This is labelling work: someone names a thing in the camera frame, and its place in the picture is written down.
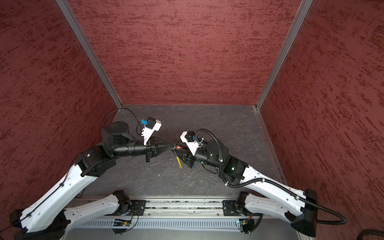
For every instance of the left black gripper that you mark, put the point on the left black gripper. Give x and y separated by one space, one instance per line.
151 147

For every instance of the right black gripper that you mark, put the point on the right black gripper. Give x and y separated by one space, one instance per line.
186 156

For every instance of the large perforated keyring yellow segment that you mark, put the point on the large perforated keyring yellow segment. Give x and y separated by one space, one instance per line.
178 159

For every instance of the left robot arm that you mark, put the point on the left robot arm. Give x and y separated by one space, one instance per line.
50 219

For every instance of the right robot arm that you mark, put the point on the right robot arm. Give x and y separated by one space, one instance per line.
238 174

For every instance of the left circuit board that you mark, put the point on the left circuit board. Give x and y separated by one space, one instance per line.
122 223

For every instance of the circuit board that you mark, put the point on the circuit board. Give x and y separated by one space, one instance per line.
122 223
246 226

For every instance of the right circuit board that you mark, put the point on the right circuit board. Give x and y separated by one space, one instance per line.
246 226

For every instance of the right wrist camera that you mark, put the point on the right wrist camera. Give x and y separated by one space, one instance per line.
192 141

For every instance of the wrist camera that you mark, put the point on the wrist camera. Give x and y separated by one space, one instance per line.
192 141
151 125

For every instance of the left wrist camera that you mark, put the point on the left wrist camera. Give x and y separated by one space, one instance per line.
151 125

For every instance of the aluminium mounting rail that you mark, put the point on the aluminium mounting rail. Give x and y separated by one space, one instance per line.
185 207

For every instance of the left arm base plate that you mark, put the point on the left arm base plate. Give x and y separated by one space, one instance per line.
138 207

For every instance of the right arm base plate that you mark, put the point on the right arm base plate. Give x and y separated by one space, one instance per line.
229 208

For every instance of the white slotted cable duct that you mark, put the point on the white slotted cable duct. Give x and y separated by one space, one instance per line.
231 225

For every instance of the left aluminium corner post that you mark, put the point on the left aluminium corner post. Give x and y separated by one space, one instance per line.
81 36

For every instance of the aluminium corner post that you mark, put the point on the aluminium corner post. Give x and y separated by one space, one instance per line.
81 36
290 37

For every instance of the right aluminium corner post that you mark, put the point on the right aluminium corner post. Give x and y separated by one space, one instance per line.
290 37

